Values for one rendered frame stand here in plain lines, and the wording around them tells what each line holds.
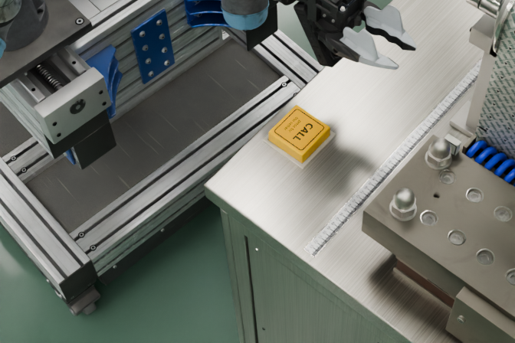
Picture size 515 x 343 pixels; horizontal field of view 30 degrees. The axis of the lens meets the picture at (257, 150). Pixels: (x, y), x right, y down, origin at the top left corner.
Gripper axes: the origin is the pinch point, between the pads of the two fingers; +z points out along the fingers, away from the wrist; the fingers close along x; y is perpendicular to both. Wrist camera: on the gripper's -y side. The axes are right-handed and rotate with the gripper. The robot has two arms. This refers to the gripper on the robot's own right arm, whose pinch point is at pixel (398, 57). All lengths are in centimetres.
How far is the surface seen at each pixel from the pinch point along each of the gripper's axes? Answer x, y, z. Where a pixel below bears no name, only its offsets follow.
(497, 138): -0.2, -3.8, 17.3
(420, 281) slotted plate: -18.7, -16.8, 19.4
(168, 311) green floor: -23, -109, -40
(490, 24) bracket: 9.2, 4.8, 8.1
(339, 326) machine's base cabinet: -25.5, -33.7, 11.0
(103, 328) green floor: -37, -109, -49
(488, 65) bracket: 7.9, -1.6, 10.0
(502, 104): -0.2, 3.5, 16.6
